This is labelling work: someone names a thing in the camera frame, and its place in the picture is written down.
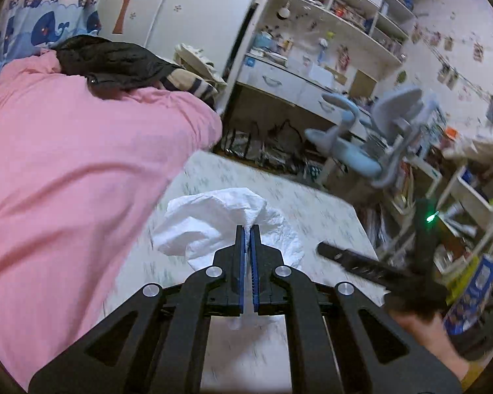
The white drawer blue label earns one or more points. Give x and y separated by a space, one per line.
271 78

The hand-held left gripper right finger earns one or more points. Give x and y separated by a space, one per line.
254 266

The beige tote bag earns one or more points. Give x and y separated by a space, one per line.
201 59

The white tissue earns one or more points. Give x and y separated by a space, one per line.
205 221

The striped pillow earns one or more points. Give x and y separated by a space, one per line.
189 84

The clear bag black frame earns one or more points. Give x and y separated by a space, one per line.
238 141

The plain white drawer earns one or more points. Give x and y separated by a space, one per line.
318 100

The floral tablecloth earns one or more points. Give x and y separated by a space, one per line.
312 213

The brown board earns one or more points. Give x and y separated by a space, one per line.
363 84

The pink blanket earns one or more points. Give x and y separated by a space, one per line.
65 172

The white wall shelf unit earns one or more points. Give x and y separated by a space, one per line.
345 8

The white wardrobe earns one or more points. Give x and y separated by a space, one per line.
197 12

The white bookshelf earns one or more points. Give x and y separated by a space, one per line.
460 188

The blue white drink carton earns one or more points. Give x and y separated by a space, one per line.
472 295

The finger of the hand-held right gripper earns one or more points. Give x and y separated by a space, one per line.
361 263

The black jacket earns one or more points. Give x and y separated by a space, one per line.
115 63

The person's right forearm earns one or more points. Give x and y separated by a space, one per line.
435 349

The grey blue office chair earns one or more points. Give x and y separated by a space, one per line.
353 156

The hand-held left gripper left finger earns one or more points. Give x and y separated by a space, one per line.
240 262

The white desk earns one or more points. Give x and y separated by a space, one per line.
295 86

